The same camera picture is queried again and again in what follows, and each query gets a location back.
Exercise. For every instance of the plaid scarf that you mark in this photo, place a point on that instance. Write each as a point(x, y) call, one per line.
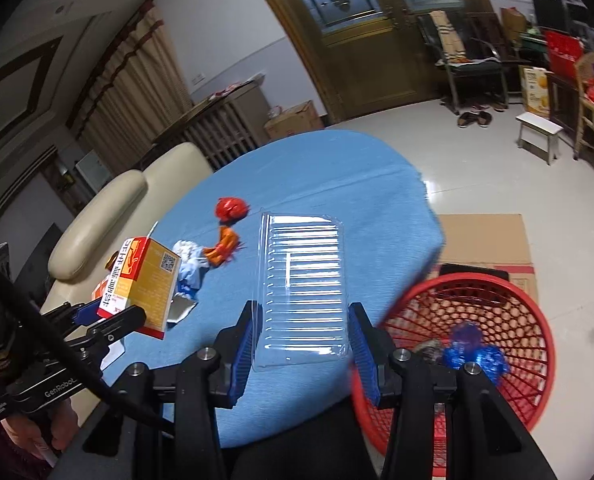
point(449, 35)

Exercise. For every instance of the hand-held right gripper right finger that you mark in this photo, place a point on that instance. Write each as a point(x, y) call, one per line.
point(364, 360)

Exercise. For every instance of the black metal armchair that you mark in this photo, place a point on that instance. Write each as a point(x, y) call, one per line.
point(477, 67)

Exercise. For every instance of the person's left hand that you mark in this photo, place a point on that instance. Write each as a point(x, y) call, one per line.
point(27, 435)

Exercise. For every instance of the red gift bag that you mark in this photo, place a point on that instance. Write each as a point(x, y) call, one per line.
point(564, 50)

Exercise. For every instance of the orange wrapper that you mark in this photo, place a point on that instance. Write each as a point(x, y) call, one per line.
point(222, 250)

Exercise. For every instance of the dark blue crumpled wrapper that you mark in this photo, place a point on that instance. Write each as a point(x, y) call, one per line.
point(464, 337)

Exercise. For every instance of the blue tablecloth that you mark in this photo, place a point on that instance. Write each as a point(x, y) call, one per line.
point(327, 175)

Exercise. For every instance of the wooden double door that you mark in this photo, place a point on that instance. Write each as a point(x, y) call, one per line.
point(357, 70)

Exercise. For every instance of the white blue bag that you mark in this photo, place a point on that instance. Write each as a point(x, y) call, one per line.
point(189, 262)

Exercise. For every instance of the orange packet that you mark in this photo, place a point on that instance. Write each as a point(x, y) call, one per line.
point(101, 291)

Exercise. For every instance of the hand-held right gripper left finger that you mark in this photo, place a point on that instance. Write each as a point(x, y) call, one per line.
point(242, 355)

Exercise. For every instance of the clear plastic tray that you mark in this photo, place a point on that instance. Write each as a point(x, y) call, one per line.
point(302, 285)

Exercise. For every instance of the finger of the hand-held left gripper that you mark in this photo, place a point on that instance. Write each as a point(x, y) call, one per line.
point(88, 312)
point(114, 324)

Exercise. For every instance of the beige curtain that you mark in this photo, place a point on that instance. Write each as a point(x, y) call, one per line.
point(137, 90)

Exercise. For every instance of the red crumpled wrapper ball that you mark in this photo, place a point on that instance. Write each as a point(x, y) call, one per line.
point(232, 208)

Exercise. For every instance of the brown cardboard box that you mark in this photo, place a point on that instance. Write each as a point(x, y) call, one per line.
point(294, 120)

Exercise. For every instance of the brown slipper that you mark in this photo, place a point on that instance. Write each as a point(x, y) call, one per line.
point(483, 118)
point(464, 120)

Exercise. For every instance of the small white stool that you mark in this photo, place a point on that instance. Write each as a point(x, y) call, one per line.
point(539, 127)

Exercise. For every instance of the flat cardboard sheet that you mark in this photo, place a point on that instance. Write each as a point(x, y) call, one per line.
point(482, 240)

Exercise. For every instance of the yellow fruit print box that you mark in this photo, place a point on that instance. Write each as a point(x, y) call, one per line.
point(534, 90)

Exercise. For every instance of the yellow orange carton box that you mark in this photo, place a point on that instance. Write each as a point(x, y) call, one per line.
point(147, 285)

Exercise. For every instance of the bright blue crumpled wrapper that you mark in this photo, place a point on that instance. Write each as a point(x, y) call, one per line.
point(482, 362)

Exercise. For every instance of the red plastic basket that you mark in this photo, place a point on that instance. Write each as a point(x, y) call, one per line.
point(522, 320)

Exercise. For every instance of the silver foil piece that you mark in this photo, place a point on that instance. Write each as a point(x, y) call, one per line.
point(179, 310)

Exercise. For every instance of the slatted radiator cover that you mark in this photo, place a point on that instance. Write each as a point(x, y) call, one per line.
point(222, 125)

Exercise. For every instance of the white wall panel box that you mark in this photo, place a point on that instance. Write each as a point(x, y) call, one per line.
point(94, 172)

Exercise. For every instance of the brown paper bag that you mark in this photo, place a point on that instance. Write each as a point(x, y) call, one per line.
point(513, 22)

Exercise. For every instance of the white wall socket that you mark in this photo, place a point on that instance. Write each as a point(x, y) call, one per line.
point(197, 79)

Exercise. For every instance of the black monitor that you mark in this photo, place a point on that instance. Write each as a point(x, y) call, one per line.
point(551, 12)

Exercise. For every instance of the black crumpled wrapper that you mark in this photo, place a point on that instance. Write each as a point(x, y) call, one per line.
point(429, 350)

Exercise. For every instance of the beige sofa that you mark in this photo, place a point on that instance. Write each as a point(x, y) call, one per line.
point(102, 210)

